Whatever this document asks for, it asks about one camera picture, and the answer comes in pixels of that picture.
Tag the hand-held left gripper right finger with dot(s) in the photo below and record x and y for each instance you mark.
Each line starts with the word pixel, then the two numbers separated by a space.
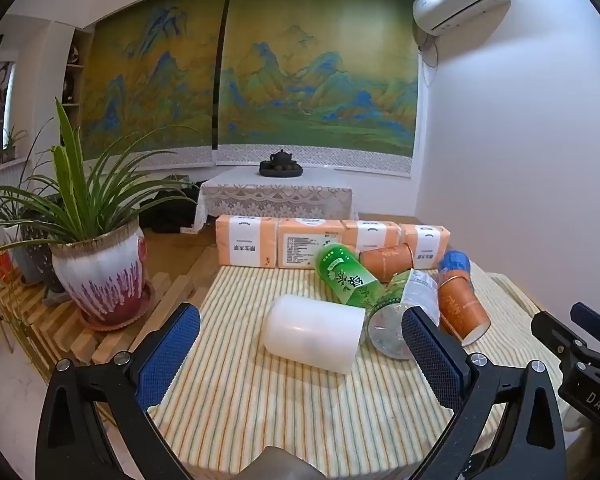
pixel 436 362

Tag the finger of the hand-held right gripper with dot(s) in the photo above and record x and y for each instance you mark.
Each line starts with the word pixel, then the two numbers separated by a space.
pixel 555 332
pixel 592 321

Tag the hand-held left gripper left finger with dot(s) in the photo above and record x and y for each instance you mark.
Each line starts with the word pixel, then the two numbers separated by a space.
pixel 169 355

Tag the white plastic cup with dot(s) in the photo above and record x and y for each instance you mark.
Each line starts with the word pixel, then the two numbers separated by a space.
pixel 310 332

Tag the orange paper cup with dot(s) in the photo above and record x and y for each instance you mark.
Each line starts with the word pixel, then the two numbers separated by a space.
pixel 387 262
pixel 462 310

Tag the blue paper cup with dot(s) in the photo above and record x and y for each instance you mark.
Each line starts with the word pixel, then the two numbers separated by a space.
pixel 454 261

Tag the red flowerpot saucer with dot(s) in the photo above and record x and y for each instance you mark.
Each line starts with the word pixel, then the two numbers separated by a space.
pixel 140 305

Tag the clear plastic water bottle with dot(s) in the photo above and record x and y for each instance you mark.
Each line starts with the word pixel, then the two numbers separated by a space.
pixel 397 317

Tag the white purple ceramic flowerpot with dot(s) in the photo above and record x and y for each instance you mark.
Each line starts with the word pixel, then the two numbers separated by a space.
pixel 100 280

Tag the wooden slatted platform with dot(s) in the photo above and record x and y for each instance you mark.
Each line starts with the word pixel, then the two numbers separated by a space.
pixel 55 330

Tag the orange tissue pack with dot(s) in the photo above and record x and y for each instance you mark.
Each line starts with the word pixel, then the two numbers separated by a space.
pixel 370 234
pixel 307 242
pixel 427 245
pixel 245 241

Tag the green label drink bottle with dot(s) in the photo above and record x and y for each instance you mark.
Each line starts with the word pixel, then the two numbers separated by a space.
pixel 347 277

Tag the striped yellow tablecloth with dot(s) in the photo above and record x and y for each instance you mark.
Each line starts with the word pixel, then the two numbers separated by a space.
pixel 290 410

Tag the black bag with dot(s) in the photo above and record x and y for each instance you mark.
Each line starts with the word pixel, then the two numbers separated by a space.
pixel 167 207

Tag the grey flowerpot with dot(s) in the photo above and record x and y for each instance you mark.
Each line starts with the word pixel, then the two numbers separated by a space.
pixel 35 260

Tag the white lace covered table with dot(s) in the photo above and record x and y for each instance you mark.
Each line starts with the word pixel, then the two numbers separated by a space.
pixel 275 200

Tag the green spider plant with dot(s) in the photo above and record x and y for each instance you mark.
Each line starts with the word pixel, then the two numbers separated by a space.
pixel 77 187

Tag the dark teapot set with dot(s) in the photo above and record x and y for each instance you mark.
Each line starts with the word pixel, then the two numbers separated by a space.
pixel 281 164

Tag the landscape painting wall hanging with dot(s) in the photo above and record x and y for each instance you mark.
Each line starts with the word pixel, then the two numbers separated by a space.
pixel 320 75
pixel 150 90

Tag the wooden wall shelf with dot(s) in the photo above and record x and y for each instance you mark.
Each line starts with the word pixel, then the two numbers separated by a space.
pixel 72 80

